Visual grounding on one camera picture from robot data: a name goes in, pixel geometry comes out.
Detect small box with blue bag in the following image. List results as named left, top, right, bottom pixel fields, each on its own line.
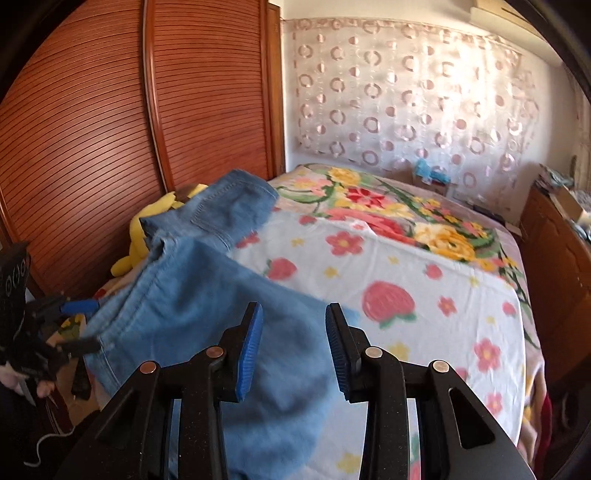
left=410, top=159, right=459, bottom=198

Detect person's left hand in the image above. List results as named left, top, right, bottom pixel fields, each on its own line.
left=0, top=362, right=55, bottom=400

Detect red cloth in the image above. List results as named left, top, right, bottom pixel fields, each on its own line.
left=534, top=396, right=556, bottom=460

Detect blue denim pants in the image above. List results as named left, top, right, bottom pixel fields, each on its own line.
left=83, top=169, right=363, bottom=478

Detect floral blanket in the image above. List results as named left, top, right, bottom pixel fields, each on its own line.
left=268, top=164, right=552, bottom=462

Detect wooden slatted wardrobe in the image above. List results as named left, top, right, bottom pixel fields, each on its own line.
left=0, top=0, right=286, bottom=298

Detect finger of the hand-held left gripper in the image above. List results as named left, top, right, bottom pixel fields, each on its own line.
left=28, top=336, right=101, bottom=380
left=28, top=295, right=101, bottom=321

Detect open cardboard box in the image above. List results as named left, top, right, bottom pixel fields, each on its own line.
left=549, top=185, right=591, bottom=223

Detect strawberry flower print bedsheet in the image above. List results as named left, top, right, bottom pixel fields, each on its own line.
left=171, top=208, right=532, bottom=480

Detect white string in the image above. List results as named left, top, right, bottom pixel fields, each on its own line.
left=23, top=427, right=75, bottom=468

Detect sheer circle-pattern curtain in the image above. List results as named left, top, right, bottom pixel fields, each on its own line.
left=283, top=16, right=542, bottom=186

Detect low wooden cabinet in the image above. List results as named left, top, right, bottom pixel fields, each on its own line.
left=518, top=185, right=591, bottom=386

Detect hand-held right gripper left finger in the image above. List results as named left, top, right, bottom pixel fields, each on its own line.
left=69, top=302, right=265, bottom=480

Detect yellow plush toy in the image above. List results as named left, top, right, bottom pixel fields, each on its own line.
left=111, top=183, right=209, bottom=278

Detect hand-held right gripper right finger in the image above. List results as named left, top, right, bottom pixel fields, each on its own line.
left=324, top=303, right=536, bottom=480

